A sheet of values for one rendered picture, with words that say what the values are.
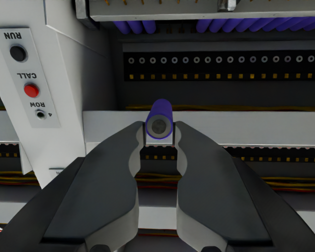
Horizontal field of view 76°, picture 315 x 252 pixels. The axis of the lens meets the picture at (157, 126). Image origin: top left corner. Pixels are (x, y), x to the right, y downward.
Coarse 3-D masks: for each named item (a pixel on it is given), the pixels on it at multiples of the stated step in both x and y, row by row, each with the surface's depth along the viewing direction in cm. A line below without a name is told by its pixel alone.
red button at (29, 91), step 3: (27, 84) 24; (30, 84) 24; (24, 87) 24; (27, 87) 24; (30, 87) 24; (33, 87) 24; (24, 90) 24; (27, 90) 24; (30, 90) 24; (33, 90) 24; (36, 90) 24; (27, 93) 24; (30, 93) 24; (33, 93) 24; (36, 93) 24; (30, 96) 25; (33, 96) 25
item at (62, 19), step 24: (48, 0) 19; (72, 0) 24; (48, 24) 19; (72, 24) 24; (96, 24) 27; (96, 48) 32; (144, 48) 37; (168, 48) 37; (192, 48) 37; (216, 48) 37; (240, 48) 36; (264, 48) 36; (288, 48) 36; (312, 48) 36
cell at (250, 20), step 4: (244, 20) 28; (248, 20) 27; (252, 20) 27; (256, 20) 27; (240, 24) 30; (244, 24) 29; (248, 24) 29; (236, 28) 32; (240, 28) 31; (244, 28) 30
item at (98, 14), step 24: (96, 0) 24; (120, 0) 24; (144, 0) 24; (168, 0) 23; (192, 0) 23; (216, 0) 23; (240, 0) 23; (264, 0) 23; (288, 0) 23; (312, 0) 23
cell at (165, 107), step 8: (160, 104) 15; (168, 104) 17; (152, 112) 13; (160, 112) 13; (168, 112) 14; (152, 120) 13; (160, 120) 12; (168, 120) 13; (152, 128) 13; (160, 128) 13; (168, 128) 13; (152, 136) 13; (160, 136) 13
